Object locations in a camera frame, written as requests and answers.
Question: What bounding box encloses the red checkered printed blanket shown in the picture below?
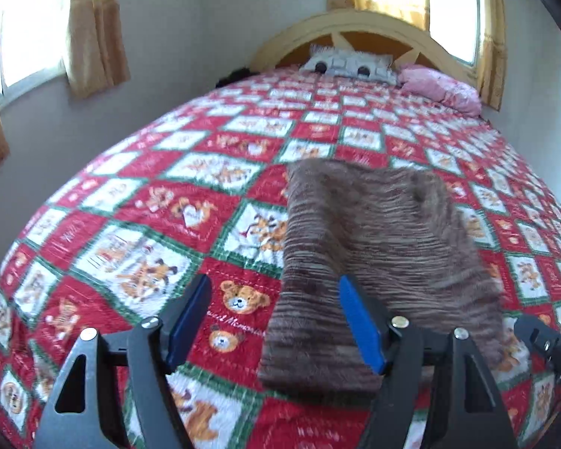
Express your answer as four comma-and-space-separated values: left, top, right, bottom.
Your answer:
0, 66, 561, 449

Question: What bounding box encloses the window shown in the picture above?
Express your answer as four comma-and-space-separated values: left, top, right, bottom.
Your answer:
427, 0, 481, 67
0, 0, 76, 108

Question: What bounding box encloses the brown knit sweater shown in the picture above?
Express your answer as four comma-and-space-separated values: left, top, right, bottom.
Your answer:
257, 158, 508, 396

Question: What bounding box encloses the grey patterned pillow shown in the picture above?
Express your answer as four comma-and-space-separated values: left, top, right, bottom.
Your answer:
301, 43, 398, 86

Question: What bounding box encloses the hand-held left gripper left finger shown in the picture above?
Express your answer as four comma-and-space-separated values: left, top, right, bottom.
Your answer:
33, 274, 212, 449

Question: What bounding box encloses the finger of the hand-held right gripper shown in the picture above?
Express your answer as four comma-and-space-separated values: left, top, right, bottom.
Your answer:
513, 314, 561, 387

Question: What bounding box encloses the pink pillow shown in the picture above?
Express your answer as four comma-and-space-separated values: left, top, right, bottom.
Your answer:
397, 63, 483, 117

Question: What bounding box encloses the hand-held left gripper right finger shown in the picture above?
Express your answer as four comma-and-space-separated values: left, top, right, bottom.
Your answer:
339, 275, 519, 449

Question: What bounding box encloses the dark object beside bed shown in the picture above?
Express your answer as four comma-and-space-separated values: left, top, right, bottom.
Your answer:
215, 68, 253, 89

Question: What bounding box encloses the cream wooden headboard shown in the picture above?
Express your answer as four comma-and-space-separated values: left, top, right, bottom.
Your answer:
250, 9, 480, 92

